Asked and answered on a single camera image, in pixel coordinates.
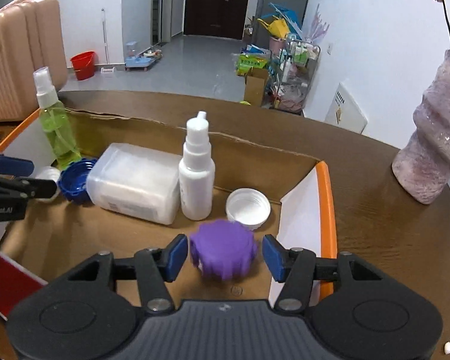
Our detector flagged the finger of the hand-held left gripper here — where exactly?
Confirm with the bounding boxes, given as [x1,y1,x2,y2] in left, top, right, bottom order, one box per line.
[0,150,35,177]
[0,178,58,202]

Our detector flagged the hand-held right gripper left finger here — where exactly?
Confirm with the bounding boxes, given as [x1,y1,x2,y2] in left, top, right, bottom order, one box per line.
[52,233,188,315]

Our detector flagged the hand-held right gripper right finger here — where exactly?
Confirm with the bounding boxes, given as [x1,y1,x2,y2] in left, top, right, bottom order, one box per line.
[262,234,394,313]

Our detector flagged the small white lid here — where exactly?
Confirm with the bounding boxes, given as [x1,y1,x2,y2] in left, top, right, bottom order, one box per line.
[34,166,62,203]

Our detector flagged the blue ribbed cap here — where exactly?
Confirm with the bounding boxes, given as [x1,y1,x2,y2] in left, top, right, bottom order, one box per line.
[57,158,98,205]

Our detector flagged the purple ribbed cap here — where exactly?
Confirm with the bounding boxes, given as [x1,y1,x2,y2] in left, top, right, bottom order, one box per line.
[189,219,259,280]

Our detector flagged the white ribbed lid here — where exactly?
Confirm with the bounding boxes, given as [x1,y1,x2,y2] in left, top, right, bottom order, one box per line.
[226,188,271,232]

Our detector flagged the green spray bottle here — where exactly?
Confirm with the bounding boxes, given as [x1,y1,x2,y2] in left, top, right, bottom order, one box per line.
[33,67,83,171]

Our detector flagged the white red lint brush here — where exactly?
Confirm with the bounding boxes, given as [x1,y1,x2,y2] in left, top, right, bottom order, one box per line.
[0,252,49,321]

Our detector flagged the white spray bottle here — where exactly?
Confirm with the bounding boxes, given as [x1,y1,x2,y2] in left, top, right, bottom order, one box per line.
[178,111,216,221]

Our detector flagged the orange cardboard box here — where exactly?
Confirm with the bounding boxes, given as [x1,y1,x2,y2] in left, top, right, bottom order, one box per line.
[0,107,338,321]

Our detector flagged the translucent white plastic container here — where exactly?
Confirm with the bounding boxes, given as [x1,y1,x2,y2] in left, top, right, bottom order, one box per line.
[86,142,182,226]

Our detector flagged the pink hard suitcase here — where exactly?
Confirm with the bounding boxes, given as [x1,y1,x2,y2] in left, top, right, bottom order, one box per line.
[0,0,68,122]

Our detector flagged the red bucket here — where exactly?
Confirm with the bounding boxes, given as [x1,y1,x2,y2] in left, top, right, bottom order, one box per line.
[70,50,97,81]

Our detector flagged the white mop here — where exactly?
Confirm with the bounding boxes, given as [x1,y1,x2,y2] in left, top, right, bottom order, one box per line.
[100,7,116,75]

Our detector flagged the blue pet feeder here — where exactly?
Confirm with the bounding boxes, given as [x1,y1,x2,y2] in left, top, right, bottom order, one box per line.
[124,41,163,70]

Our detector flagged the brown floor carton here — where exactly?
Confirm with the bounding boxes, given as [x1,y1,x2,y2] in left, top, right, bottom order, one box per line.
[244,69,271,106]

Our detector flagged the green bag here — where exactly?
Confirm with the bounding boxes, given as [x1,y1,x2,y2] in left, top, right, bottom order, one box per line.
[235,53,270,77]

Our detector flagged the pink textured vase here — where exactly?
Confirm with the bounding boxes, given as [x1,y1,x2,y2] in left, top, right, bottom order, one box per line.
[392,49,450,205]

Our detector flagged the yellow watering can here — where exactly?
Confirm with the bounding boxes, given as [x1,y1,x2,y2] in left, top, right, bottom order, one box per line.
[257,17,289,40]

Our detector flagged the purple dried flower bundle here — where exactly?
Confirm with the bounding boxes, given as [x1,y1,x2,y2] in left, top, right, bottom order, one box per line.
[305,4,330,46]

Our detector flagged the dark brown door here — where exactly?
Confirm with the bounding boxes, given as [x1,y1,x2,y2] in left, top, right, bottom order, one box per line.
[183,0,254,40]

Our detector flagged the blue folding rack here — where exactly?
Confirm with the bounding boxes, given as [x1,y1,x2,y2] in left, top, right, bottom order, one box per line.
[268,2,301,38]

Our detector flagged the wire storage cart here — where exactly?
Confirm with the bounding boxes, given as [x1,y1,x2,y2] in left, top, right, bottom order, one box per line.
[268,34,321,113]

